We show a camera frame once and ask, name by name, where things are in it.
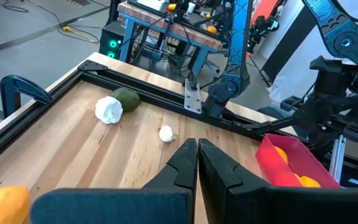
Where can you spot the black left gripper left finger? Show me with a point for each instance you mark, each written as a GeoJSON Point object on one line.
{"type": "Point", "coordinates": [120, 205]}

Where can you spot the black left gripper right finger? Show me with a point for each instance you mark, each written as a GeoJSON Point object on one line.
{"type": "Point", "coordinates": [275, 205]}

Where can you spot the red plastic bin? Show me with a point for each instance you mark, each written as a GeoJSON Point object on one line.
{"type": "Point", "coordinates": [269, 168]}

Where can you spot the small white garlic bulb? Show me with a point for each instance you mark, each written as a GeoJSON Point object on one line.
{"type": "Point", "coordinates": [166, 133]}

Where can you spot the large white garlic head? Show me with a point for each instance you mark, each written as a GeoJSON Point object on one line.
{"type": "Point", "coordinates": [108, 109]}

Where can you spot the green lime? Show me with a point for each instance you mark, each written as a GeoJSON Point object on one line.
{"type": "Point", "coordinates": [129, 99]}

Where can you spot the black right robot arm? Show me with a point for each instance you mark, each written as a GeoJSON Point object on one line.
{"type": "Point", "coordinates": [238, 46]}

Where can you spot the orange red panel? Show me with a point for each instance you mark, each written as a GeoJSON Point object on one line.
{"type": "Point", "coordinates": [266, 9]}

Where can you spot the wooden table with blue legs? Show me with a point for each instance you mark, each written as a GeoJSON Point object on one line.
{"type": "Point", "coordinates": [172, 29]}

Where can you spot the black computer tower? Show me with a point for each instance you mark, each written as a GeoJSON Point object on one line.
{"type": "Point", "coordinates": [110, 34]}

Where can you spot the silver aluminium post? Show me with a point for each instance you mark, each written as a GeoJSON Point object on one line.
{"type": "Point", "coordinates": [337, 158]}

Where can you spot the black aluminium table frame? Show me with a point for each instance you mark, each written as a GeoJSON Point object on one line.
{"type": "Point", "coordinates": [154, 92]}

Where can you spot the silver metal bracket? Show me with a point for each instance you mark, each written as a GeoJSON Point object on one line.
{"type": "Point", "coordinates": [193, 101]}

